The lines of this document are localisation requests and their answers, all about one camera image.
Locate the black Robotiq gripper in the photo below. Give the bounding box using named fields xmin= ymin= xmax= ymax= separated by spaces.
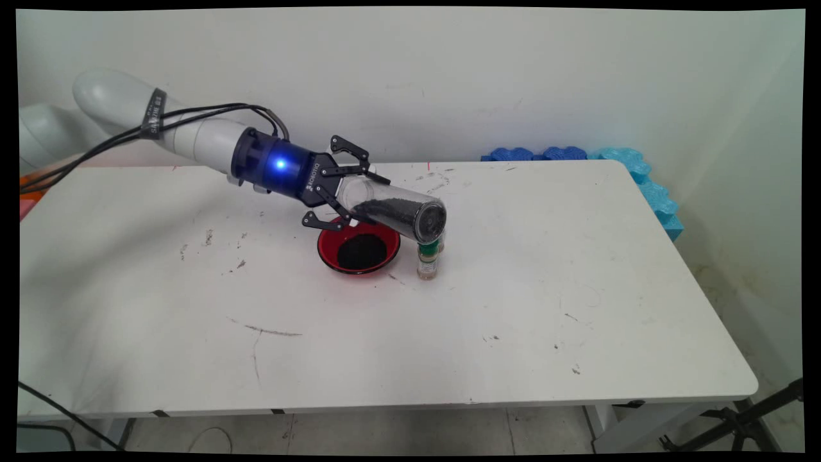
xmin=231 ymin=126 xmax=391 ymax=232

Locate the black seeds heap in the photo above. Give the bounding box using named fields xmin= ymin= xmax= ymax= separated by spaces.
xmin=353 ymin=198 xmax=446 ymax=243
xmin=337 ymin=234 xmax=387 ymax=270

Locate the clear plastic jar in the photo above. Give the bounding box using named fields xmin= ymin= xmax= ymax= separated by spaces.
xmin=337 ymin=175 xmax=448 ymax=244

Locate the red bowl with black rim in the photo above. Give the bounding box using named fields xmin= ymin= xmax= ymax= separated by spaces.
xmin=317 ymin=218 xmax=402 ymax=275

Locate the dark blue foam mat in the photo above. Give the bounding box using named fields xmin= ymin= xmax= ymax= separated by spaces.
xmin=480 ymin=146 xmax=588 ymax=162

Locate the light blue foam mat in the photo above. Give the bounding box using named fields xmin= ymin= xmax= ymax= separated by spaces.
xmin=587 ymin=147 xmax=684 ymax=243

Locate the white table leg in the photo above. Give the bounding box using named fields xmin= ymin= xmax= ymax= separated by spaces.
xmin=96 ymin=417 xmax=137 ymax=452
xmin=582 ymin=401 xmax=738 ymax=453

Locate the black tripod stand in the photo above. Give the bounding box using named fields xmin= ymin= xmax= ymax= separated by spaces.
xmin=659 ymin=377 xmax=804 ymax=452

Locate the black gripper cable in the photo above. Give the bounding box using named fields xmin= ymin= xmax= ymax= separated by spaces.
xmin=19 ymin=103 xmax=289 ymax=193

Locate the black camera cable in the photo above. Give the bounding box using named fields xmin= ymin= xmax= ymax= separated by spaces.
xmin=19 ymin=103 xmax=270 ymax=193

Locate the black velcro arm strap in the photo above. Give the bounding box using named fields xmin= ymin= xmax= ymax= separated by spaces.
xmin=141 ymin=89 xmax=167 ymax=139

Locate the thin white floor cable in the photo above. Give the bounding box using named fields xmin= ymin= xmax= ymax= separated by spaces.
xmin=188 ymin=427 xmax=233 ymax=453

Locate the black floor cable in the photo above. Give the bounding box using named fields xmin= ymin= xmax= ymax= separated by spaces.
xmin=18 ymin=382 xmax=123 ymax=452

